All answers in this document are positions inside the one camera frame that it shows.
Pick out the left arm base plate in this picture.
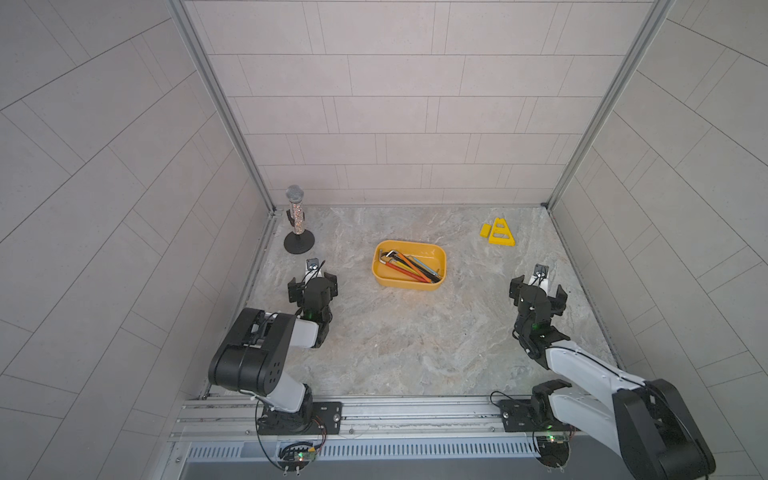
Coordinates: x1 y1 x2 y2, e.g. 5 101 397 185
256 402 344 436

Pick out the yellow triangular holder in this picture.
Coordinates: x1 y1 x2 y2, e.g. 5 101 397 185
488 218 516 247

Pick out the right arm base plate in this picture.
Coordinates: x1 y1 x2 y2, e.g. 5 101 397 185
494 398 570 433

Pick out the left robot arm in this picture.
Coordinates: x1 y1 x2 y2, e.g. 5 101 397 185
208 273 338 432

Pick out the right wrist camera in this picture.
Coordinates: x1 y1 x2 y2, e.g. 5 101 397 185
528 264 549 292

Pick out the red hex key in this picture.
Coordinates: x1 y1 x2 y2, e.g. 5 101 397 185
384 262 431 283

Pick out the orange hex key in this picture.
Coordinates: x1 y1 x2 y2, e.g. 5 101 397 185
387 250 430 282

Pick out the right circuit board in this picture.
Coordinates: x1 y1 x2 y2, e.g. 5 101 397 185
534 434 570 470

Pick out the aluminium mounting rail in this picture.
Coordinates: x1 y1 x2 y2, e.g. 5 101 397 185
169 393 548 442

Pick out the circuit board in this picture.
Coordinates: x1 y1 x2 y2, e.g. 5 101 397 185
534 434 570 470
277 441 321 475

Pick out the large black hex key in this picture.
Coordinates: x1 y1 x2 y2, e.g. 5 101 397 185
379 251 424 280

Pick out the black thin hex key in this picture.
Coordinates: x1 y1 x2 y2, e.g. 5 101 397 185
396 255 442 283

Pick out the blue hex key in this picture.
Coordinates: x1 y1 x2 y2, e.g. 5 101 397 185
408 256 441 278

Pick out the yellow plastic storage box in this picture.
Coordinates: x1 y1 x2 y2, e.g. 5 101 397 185
372 240 447 291

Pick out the left circuit board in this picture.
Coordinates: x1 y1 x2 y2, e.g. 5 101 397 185
277 441 321 475

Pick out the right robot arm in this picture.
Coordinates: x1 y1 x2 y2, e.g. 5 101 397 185
509 265 716 479

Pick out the green hex key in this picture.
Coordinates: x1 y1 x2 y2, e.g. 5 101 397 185
389 261 418 276

